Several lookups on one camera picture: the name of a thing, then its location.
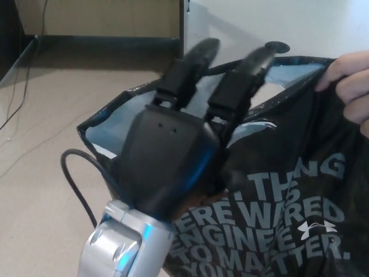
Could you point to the person's bare hand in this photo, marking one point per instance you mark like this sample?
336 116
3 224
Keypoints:
353 83

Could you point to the black cabinet with grey base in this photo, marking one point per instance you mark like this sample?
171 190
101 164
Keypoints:
8 31

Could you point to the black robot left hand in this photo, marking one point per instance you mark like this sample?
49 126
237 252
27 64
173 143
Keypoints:
161 155

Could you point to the black printed plastic bag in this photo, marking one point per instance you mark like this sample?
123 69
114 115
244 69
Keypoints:
288 138

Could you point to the black round floor cover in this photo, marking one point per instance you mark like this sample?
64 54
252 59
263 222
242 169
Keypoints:
281 47

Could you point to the tan wooden desk back panel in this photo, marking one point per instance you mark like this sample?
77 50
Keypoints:
101 15

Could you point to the grey desk side panel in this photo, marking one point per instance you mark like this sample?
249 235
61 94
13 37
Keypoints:
194 26

